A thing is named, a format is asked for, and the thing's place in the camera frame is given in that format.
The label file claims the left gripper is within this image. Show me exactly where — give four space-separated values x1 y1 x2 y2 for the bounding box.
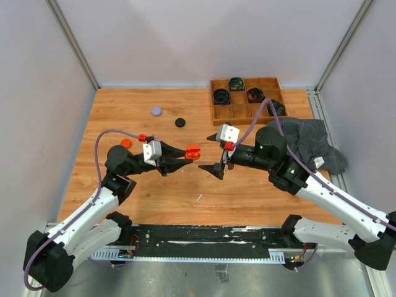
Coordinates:
125 141 193 176

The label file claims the orange earbud case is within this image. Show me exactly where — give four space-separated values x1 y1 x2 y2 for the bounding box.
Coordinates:
120 139 132 149
184 145 201 160

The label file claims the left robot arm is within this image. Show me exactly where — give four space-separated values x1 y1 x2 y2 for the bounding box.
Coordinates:
23 140 193 292

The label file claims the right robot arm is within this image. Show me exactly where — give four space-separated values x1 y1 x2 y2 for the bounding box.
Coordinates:
201 124 395 271

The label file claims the black earbud case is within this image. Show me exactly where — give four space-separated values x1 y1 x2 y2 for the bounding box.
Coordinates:
174 118 186 127

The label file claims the lilac earbud case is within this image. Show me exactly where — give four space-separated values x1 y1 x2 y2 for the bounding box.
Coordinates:
151 106 163 116

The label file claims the wooden compartment tray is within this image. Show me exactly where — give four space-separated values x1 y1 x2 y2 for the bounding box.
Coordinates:
210 77 288 126

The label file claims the grey checked cloth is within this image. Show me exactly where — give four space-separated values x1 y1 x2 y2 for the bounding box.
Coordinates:
279 118 348 174

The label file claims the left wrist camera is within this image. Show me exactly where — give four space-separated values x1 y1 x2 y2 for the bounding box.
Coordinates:
142 140 162 166

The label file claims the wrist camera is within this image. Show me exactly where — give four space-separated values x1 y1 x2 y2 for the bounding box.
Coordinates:
142 140 162 166
215 124 240 144

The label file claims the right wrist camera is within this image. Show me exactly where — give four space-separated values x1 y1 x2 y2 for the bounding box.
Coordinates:
215 124 240 144

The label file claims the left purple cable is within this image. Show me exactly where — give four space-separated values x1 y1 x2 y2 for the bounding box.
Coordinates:
23 129 148 291

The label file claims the purple cable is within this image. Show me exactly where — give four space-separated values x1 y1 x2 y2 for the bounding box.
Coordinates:
23 129 148 291
224 98 396 273

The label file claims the coiled red black strap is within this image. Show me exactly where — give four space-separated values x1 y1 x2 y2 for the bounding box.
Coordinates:
246 87 266 103

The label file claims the coiled green black strap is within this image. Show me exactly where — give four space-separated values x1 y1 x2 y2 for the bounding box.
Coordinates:
228 77 246 92

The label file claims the coiled dark strap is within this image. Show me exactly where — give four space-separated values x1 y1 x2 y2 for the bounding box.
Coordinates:
266 99 287 118

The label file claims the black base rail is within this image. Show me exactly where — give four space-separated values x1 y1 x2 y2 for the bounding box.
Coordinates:
115 225 304 260

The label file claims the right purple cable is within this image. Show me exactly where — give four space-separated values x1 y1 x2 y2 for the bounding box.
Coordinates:
224 98 396 273

